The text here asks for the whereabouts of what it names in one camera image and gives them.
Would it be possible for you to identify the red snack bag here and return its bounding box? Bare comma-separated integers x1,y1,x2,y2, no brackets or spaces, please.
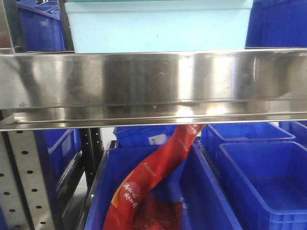
102,124,206,230

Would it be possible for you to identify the dark blue bin lower right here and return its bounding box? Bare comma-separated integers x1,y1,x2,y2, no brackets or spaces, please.
218,142,307,230

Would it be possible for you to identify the light blue plastic bin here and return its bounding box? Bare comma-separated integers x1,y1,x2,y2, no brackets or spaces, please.
65,0,253,53

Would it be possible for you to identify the dark blue bin upper right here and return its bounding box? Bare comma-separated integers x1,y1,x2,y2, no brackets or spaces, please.
246,0,307,48

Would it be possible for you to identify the dark blue bin rear right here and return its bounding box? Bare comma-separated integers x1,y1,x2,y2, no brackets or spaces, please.
201,122,295,154

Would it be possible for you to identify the black perforated upright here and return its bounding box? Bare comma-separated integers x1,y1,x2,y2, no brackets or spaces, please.
80,128,104,188

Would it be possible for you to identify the dark blue bin lower left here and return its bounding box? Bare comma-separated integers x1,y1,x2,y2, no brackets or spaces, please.
34,129,84,210

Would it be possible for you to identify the dark blue bin upper left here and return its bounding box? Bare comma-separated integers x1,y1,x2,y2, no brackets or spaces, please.
17,0,66,51

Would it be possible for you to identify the dark blue bin far rear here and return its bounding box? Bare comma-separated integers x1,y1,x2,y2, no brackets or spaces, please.
112,124,202,148

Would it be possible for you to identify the stainless steel shelf front rail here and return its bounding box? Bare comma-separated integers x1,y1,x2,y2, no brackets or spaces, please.
0,48,307,131

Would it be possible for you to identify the perforated steel upright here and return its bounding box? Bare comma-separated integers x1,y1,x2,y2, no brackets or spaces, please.
0,130,64,230

